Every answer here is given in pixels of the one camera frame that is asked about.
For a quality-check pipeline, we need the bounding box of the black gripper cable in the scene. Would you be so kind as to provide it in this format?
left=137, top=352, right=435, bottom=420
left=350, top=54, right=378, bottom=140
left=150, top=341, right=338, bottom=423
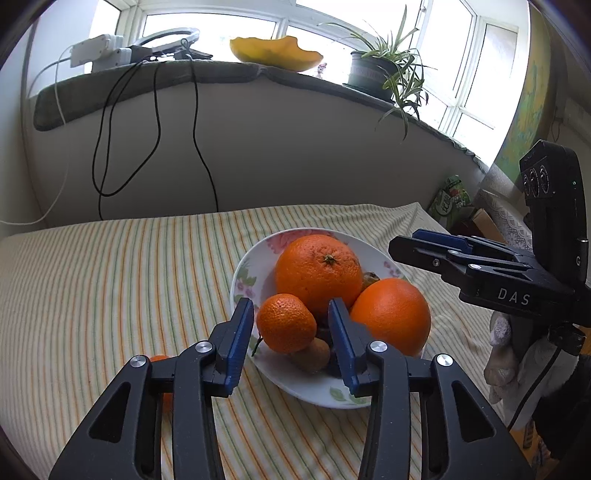
left=507, top=339, right=571, bottom=424

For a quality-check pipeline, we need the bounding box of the yellow green wall map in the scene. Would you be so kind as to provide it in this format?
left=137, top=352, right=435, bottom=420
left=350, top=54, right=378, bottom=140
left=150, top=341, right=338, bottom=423
left=494, top=41, right=556, bottom=182

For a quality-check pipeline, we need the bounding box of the white cable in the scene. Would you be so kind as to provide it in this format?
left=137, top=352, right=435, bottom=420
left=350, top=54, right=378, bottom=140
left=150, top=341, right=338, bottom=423
left=0, top=46, right=77, bottom=227

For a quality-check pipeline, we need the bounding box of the yellow bowl on sill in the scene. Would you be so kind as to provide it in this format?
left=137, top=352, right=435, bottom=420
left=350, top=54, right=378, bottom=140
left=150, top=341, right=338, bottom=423
left=230, top=35, right=324, bottom=73

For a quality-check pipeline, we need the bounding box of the large orange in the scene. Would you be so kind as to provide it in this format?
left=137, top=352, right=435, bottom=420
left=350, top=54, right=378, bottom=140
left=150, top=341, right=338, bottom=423
left=276, top=234, right=364, bottom=319
left=349, top=278, right=431, bottom=358

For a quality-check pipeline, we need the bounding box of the white floral plate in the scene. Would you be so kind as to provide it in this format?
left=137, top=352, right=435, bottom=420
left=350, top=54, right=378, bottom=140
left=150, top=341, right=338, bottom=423
left=229, top=228, right=411, bottom=409

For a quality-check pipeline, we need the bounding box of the cardboard box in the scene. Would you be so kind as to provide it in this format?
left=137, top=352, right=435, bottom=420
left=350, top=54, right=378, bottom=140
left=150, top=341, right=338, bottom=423
left=450, top=208, right=505, bottom=244

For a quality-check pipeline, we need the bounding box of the white lace cloth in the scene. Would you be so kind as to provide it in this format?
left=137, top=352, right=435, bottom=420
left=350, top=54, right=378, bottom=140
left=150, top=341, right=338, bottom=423
left=475, top=175, right=536, bottom=241

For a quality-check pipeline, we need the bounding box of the white ring light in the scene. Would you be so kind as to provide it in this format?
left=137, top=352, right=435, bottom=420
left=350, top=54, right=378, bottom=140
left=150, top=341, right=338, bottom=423
left=137, top=28, right=202, bottom=52

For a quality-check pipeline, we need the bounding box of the small mandarin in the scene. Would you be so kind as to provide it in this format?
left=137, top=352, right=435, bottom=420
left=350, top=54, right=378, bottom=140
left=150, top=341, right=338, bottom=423
left=256, top=294, right=318, bottom=354
left=148, top=354, right=174, bottom=416

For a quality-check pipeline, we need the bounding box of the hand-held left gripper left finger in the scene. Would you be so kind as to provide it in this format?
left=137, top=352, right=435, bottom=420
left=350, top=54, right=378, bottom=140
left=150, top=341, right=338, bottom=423
left=48, top=298, right=256, bottom=480

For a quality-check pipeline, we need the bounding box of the small yellowish fruit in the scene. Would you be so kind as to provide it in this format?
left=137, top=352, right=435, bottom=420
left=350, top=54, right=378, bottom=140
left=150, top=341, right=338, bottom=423
left=288, top=337, right=331, bottom=374

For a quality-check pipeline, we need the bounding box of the grey windowsill mat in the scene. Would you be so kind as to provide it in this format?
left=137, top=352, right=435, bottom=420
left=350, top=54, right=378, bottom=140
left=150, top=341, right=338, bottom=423
left=33, top=59, right=490, bottom=174

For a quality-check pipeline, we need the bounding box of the white power strip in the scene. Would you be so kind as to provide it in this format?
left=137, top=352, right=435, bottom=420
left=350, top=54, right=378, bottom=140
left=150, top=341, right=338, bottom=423
left=69, top=34, right=118, bottom=65

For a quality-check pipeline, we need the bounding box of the person's right hand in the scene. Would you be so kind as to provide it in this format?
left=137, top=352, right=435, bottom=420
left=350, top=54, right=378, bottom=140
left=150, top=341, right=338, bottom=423
left=484, top=310, right=578, bottom=430

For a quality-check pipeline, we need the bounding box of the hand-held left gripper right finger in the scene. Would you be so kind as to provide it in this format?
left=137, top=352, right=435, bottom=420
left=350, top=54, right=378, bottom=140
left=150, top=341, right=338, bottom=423
left=327, top=298, right=534, bottom=480

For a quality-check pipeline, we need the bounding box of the white power adapter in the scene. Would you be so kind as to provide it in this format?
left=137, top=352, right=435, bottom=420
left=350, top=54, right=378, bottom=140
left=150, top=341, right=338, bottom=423
left=92, top=47, right=134, bottom=73

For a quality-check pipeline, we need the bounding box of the green snack packet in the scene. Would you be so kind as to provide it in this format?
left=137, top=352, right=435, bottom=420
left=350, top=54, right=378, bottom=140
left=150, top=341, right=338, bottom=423
left=429, top=175, right=472, bottom=221

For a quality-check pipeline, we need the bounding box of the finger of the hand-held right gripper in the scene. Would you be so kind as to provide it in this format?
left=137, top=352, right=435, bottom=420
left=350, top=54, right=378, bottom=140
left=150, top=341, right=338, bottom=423
left=412, top=229, right=532, bottom=271
left=388, top=235, right=532, bottom=287

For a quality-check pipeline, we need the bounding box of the striped bed sheet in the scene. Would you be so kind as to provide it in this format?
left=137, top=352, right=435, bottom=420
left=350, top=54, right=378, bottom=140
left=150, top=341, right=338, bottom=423
left=0, top=202, right=522, bottom=480

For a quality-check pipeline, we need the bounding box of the potted spider plant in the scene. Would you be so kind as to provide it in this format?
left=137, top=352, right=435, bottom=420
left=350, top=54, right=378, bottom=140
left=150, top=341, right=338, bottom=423
left=318, top=4, right=437, bottom=139

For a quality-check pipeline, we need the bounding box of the white window frame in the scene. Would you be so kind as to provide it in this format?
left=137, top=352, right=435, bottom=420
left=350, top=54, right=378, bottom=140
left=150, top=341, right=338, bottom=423
left=92, top=0, right=532, bottom=139

